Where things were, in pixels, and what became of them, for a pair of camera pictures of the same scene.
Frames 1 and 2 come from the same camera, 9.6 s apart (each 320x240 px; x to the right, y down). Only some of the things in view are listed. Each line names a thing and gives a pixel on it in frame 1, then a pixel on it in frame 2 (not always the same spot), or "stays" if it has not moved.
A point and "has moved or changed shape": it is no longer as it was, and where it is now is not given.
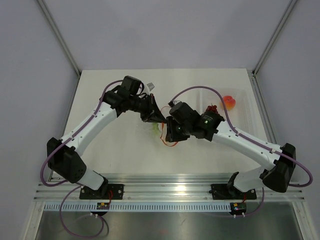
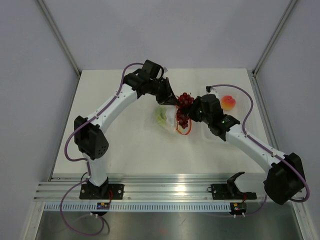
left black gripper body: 145,107 -> 161,90
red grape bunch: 212,108 has moved or changed shape
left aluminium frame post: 60,36 stays
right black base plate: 224,192 stays
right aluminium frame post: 275,36 stays
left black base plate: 106,191 stays
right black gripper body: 178,132 -> 196,112
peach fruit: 229,102 stays
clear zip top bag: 157,130 has moved or changed shape
